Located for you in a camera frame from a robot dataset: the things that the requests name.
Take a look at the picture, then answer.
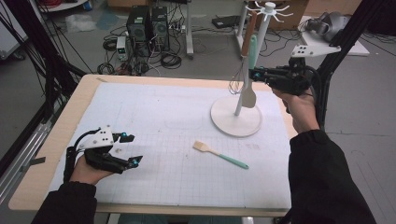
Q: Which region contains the clear plastic bag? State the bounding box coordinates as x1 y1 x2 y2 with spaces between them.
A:
64 13 97 34

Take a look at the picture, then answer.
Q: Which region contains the white floor board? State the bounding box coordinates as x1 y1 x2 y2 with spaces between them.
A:
300 15 371 57

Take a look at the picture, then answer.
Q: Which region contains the wooden handled wire whisk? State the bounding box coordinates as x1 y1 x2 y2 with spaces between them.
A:
228 10 259 96

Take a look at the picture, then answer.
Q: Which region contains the flat black device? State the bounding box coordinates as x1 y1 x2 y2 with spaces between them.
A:
211 14 247 30

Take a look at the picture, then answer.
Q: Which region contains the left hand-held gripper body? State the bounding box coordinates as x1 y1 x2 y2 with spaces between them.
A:
78 125 127 175

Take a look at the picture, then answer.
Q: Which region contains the person's right hand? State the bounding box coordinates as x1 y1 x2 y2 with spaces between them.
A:
272 89 321 134

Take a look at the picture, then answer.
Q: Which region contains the black computer tower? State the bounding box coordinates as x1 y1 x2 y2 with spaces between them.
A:
125 5 153 57
150 6 171 52

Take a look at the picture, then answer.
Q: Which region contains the small grey power supply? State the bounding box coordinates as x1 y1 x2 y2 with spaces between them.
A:
116 35 129 63

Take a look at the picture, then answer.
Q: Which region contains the person's left hand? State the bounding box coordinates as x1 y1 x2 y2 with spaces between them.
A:
70 155 115 186

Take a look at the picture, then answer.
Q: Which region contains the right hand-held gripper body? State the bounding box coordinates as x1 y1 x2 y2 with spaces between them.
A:
267 44 342 97

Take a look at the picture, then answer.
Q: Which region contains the black frame strut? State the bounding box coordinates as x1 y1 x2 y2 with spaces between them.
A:
0 0 88 125
289 0 387 134

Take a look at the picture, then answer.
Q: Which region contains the white round table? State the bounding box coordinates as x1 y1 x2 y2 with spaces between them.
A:
36 0 90 13

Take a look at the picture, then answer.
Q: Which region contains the cardboard box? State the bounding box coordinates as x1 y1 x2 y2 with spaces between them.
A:
248 0 309 32

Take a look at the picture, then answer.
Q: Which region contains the grey headset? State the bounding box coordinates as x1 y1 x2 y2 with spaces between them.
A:
304 11 351 43

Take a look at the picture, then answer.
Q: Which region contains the metal bracket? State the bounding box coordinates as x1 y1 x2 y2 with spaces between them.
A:
20 156 47 174

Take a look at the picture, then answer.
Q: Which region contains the coil of black cable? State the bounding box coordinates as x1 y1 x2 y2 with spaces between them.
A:
160 50 183 70

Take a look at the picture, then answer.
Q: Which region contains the white rack stand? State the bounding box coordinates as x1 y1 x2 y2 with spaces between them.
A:
210 1 294 138

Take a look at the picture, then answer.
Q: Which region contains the white grid mat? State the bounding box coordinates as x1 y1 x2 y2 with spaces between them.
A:
44 81 295 210

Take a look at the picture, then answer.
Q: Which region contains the mint handled cream spatula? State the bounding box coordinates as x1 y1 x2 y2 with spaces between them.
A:
241 35 260 109

